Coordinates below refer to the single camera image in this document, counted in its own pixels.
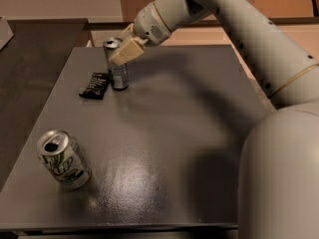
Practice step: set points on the silver green 7up can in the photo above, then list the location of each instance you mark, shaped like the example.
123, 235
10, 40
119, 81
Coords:
61, 154

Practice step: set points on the grey object on side table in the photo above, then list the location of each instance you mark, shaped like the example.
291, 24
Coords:
6, 33

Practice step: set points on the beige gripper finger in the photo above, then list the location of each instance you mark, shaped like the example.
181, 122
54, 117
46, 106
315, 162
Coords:
128, 33
129, 50

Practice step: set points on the black rxbar chocolate wrapper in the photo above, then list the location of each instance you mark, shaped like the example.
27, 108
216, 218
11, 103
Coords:
97, 87

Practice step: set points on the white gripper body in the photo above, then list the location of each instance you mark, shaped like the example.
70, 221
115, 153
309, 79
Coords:
149, 23

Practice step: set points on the silver redbull can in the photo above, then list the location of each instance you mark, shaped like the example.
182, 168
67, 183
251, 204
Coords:
118, 74

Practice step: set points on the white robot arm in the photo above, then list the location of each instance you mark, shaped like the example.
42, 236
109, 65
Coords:
278, 189

